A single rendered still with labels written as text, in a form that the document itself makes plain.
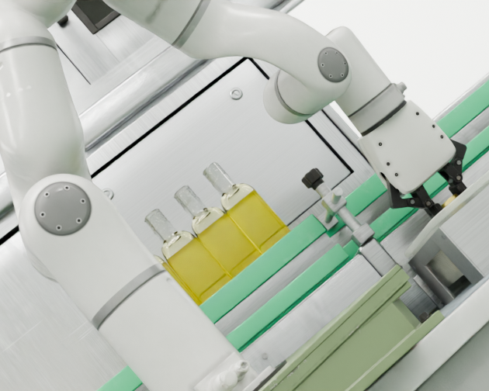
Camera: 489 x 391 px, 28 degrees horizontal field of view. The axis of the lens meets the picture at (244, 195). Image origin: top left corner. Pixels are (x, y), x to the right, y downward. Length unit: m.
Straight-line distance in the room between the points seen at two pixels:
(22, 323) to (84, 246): 0.68
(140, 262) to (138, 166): 0.67
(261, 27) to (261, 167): 0.50
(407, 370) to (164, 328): 0.25
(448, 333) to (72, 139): 0.45
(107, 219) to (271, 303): 0.39
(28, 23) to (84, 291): 0.30
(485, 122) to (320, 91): 0.42
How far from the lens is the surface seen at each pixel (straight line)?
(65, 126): 1.06
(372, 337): 0.93
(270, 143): 1.66
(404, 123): 1.31
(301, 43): 1.19
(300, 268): 1.35
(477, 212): 1.19
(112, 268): 0.99
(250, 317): 1.33
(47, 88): 1.07
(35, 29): 1.10
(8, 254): 1.69
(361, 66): 1.29
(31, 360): 1.66
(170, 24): 1.21
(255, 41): 1.19
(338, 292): 1.32
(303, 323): 1.31
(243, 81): 1.70
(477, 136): 1.53
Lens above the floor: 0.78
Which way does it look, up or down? 11 degrees up
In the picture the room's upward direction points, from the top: 41 degrees counter-clockwise
